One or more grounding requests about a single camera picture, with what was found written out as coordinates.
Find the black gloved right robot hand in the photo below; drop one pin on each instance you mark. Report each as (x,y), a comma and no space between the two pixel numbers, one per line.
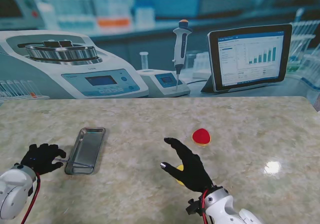
(192,169)

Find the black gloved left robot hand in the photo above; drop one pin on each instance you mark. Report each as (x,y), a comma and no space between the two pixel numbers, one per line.
(41,159)

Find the yellow-topped clear culture dish lid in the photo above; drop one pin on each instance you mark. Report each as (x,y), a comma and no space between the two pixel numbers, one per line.
(179,169)

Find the red round filter paper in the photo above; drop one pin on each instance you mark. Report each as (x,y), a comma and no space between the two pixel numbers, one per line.
(200,135)

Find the yellow-bottomed clear culture dish base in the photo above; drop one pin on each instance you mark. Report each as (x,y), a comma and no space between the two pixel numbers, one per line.
(206,145)

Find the rectangular stainless steel tray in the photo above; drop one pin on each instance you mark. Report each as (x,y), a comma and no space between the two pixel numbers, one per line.
(86,149)

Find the printed laboratory scene backdrop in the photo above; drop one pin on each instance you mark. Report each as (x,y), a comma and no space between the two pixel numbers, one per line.
(160,59)

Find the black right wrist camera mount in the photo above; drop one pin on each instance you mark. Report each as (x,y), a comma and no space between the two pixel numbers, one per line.
(193,207)

